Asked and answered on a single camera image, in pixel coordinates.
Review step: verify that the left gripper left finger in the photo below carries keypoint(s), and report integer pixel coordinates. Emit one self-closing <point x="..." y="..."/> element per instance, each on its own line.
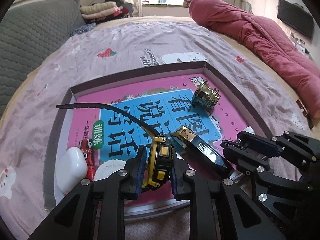
<point x="95" y="208"/>

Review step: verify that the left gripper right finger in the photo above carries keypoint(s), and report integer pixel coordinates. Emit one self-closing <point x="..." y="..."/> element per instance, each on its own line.
<point x="219" y="209"/>

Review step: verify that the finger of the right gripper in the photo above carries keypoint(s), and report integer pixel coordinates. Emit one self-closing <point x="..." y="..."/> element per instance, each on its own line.
<point x="247" y="163"/>
<point x="294" y="147"/>

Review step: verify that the white round jar lid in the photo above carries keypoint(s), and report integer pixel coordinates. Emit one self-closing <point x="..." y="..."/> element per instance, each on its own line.
<point x="107" y="168"/>

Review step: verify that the white earbuds case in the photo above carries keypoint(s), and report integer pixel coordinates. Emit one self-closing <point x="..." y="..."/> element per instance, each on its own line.
<point x="70" y="169"/>

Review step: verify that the yellow black watch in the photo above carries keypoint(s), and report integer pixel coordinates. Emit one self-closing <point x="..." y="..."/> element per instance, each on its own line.
<point x="162" y="153"/>

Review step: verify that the black rectangular lighter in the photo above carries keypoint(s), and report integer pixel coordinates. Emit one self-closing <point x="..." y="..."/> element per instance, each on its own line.
<point x="202" y="154"/>

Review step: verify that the brass camouflage knob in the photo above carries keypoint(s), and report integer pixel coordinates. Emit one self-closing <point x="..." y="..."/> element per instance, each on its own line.
<point x="206" y="96"/>

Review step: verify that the small white pill bottle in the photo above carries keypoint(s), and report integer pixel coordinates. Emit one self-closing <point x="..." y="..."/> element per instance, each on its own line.
<point x="249" y="129"/>

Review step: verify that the brown leather wallet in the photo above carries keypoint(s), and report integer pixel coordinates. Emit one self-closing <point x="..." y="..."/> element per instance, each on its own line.
<point x="305" y="113"/>

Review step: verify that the red lighter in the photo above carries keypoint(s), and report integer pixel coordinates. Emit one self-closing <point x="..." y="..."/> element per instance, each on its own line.
<point x="86" y="146"/>

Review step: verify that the dark cardboard box tray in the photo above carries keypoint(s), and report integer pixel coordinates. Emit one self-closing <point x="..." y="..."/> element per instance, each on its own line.
<point x="150" y="203"/>

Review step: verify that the pink Chinese workbook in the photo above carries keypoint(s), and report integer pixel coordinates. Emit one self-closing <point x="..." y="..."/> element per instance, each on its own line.
<point x="164" y="104"/>

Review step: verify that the red quilted duvet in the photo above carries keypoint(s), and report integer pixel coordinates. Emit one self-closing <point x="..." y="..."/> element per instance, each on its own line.
<point x="267" y="40"/>

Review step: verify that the pink patterned bedsheet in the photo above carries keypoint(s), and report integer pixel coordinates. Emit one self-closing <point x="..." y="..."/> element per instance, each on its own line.
<point x="26" y="126"/>

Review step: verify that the folded blankets stack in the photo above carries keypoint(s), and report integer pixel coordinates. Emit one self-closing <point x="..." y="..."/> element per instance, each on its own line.
<point x="104" y="12"/>

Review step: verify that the grey quilted headboard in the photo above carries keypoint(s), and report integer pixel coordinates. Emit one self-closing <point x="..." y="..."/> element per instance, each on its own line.
<point x="29" y="34"/>

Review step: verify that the black wall television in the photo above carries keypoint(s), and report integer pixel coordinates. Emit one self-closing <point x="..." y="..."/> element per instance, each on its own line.
<point x="296" y="17"/>

